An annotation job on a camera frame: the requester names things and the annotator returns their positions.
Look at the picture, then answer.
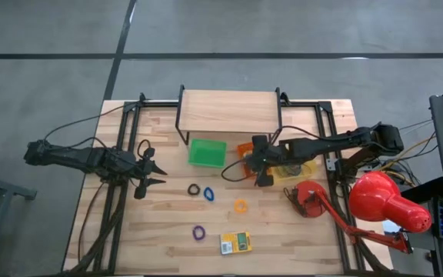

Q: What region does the black lamp cable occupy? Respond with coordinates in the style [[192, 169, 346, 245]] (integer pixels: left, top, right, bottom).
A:
[[282, 186, 308, 217]]

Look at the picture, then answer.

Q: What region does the wooden desk shelf riser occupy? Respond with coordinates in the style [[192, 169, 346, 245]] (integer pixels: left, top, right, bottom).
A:
[[175, 84, 284, 149]]

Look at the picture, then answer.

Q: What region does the orange plastic basket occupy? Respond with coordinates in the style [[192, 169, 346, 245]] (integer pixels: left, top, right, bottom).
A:
[[236, 142, 272, 179]]

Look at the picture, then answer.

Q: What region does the black metal rig frame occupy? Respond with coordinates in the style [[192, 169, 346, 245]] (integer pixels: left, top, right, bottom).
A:
[[63, 92, 391, 277]]

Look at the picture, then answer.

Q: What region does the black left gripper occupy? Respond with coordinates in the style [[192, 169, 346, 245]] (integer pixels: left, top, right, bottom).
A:
[[127, 147, 168, 200]]

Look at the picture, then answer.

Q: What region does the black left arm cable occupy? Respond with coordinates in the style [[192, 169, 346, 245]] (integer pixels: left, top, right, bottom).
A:
[[43, 103, 140, 153]]

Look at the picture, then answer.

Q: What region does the red desk lamp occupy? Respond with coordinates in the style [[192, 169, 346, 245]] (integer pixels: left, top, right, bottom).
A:
[[285, 170, 433, 255]]

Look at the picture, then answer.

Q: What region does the brown cable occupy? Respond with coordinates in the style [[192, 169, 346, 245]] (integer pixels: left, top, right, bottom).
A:
[[77, 180, 107, 266]]

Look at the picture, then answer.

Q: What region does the purple coil bracelet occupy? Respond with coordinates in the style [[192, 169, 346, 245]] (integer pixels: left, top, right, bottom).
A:
[[192, 225, 207, 242]]

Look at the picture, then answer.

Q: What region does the green plastic basket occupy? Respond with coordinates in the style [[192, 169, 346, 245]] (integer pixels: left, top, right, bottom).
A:
[[188, 138, 228, 169]]

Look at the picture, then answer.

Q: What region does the large yellow crayon box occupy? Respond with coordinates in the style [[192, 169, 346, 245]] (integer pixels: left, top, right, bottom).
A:
[[219, 231, 253, 256]]

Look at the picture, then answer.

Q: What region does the yellow plastic basket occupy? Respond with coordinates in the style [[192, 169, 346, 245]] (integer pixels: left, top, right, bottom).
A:
[[269, 159, 318, 185]]

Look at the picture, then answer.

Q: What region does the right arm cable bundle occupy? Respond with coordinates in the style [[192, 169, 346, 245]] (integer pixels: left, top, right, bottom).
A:
[[359, 118, 438, 185]]

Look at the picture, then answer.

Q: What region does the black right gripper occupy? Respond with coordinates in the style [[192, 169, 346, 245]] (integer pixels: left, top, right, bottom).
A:
[[244, 134, 284, 188]]

